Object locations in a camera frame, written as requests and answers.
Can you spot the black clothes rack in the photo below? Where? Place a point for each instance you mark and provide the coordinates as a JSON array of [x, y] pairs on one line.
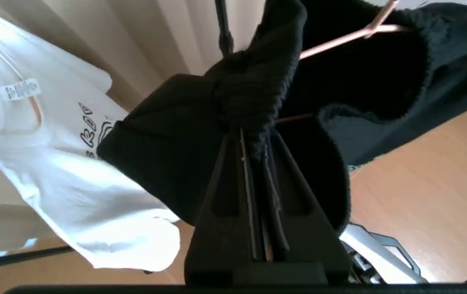
[[224, 28]]

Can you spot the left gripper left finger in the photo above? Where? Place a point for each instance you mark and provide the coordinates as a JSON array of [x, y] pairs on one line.
[[217, 249]]

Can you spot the pink clothes hanger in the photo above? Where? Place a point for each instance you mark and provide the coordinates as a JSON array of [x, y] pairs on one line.
[[339, 40], [35, 110]]

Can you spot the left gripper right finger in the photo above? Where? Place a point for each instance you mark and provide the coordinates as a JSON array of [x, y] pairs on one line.
[[311, 249]]

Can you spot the white printed T-shirt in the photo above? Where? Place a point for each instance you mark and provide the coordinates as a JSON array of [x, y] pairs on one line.
[[74, 196]]

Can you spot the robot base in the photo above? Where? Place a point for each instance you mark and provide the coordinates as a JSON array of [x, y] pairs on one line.
[[372, 249]]

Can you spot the black garment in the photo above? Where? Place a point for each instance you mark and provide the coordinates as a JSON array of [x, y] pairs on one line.
[[176, 134]]

